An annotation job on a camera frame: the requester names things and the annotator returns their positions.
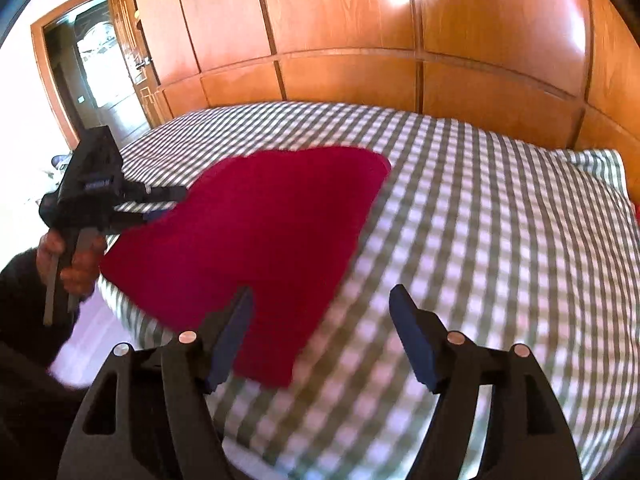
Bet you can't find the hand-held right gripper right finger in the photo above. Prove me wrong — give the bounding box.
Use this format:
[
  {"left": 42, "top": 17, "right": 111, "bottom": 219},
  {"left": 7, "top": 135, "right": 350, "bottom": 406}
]
[{"left": 389, "top": 284, "right": 585, "bottom": 480}]

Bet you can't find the green checked pillow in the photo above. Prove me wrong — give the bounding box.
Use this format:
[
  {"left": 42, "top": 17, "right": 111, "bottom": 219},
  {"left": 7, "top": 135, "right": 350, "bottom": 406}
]
[{"left": 561, "top": 148, "right": 630, "bottom": 202}]

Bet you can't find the green checked bed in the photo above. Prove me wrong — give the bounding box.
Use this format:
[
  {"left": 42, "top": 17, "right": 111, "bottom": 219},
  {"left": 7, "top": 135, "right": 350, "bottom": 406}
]
[{"left": 97, "top": 101, "right": 640, "bottom": 480}]

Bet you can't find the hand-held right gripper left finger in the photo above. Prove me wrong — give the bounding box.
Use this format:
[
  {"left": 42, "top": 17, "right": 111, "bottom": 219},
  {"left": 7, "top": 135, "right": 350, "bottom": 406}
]
[{"left": 56, "top": 286, "right": 256, "bottom": 480}]

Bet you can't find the wooden door frame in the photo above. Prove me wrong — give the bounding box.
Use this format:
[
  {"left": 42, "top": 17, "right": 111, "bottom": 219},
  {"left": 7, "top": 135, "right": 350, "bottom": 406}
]
[{"left": 31, "top": 0, "right": 166, "bottom": 148}]

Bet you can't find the person's left hand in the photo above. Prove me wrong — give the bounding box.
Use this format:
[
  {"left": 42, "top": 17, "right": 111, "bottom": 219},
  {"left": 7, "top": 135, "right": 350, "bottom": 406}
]
[{"left": 37, "top": 231, "right": 109, "bottom": 302}]

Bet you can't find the red cloth garment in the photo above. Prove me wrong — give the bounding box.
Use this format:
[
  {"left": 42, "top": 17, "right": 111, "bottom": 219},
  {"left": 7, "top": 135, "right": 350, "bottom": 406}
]
[{"left": 99, "top": 146, "right": 392, "bottom": 389}]

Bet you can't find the person's dark clothing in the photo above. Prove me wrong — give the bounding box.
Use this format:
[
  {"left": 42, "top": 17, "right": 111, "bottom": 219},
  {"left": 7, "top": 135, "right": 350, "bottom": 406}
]
[{"left": 0, "top": 342, "right": 118, "bottom": 480}]

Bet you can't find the person's left forearm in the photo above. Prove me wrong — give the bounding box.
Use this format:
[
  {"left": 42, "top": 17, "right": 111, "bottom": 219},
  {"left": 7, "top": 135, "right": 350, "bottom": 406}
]
[{"left": 0, "top": 250, "right": 77, "bottom": 367}]

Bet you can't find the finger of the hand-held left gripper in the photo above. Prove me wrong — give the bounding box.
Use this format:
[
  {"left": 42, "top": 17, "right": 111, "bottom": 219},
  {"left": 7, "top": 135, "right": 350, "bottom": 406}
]
[
  {"left": 125, "top": 185, "right": 189, "bottom": 207},
  {"left": 113, "top": 204, "right": 176, "bottom": 226}
]

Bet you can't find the wooden wardrobe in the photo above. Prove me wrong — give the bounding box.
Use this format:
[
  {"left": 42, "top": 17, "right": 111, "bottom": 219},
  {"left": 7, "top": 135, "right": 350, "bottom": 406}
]
[{"left": 107, "top": 0, "right": 640, "bottom": 181}]

